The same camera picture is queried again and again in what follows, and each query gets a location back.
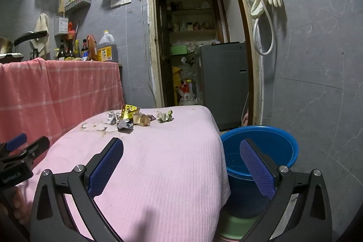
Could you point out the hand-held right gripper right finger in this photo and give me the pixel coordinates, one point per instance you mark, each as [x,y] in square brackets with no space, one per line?
[256,171]

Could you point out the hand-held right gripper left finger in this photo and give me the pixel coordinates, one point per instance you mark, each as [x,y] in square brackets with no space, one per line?
[106,165]

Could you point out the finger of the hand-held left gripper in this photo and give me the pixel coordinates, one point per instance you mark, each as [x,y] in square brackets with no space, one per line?
[35,147]
[17,141]

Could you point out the blue plastic bucket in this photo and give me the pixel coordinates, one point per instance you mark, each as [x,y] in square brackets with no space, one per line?
[280,142]

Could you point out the white paper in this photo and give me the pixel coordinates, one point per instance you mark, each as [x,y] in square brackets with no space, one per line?
[113,117]

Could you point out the person's left hand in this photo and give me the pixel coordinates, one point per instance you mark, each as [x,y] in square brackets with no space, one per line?
[21,208]

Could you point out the pile of white scraps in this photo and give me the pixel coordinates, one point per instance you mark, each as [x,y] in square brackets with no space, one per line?
[96,126]

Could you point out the red checkered towel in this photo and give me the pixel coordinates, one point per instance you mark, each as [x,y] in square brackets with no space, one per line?
[56,94]

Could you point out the brown crumpled paper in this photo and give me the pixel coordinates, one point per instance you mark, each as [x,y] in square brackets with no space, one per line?
[141,119]

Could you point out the yellow foil wrapper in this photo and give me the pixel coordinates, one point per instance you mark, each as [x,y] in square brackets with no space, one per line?
[129,111]

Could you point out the green plastic basin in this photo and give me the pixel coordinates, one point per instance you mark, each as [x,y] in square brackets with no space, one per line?
[235,226]

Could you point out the pink ribbed blanket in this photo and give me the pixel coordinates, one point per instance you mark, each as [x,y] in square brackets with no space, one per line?
[170,174]

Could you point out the purple wrapper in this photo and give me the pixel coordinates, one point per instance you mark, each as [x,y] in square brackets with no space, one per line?
[152,117]

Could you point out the grey washing machine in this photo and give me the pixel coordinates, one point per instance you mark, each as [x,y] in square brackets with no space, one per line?
[224,83]

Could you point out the red and white bag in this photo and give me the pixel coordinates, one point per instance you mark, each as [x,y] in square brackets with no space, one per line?
[187,96]

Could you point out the large cooking oil bottle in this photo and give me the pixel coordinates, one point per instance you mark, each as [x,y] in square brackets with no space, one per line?
[107,52]

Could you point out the yellow bag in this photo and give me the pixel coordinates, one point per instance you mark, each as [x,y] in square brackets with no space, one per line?
[176,74]

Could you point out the cream hanging towel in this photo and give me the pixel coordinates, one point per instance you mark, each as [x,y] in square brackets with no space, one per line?
[42,25]

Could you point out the dark wooden door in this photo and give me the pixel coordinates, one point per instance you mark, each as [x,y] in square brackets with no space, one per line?
[164,46]

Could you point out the green box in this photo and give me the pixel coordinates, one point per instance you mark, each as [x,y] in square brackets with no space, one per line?
[178,50]

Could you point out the wooden shelf unit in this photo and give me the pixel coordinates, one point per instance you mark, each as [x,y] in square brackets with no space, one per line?
[192,32]

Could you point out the white door frame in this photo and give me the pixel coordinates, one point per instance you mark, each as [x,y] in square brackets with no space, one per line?
[255,60]

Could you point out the grey wall box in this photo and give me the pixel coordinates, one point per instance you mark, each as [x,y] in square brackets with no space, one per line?
[61,25]

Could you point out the grey wall shelf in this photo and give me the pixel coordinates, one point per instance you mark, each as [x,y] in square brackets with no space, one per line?
[78,5]

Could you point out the white wall socket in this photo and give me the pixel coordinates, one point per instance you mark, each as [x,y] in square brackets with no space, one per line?
[122,0]

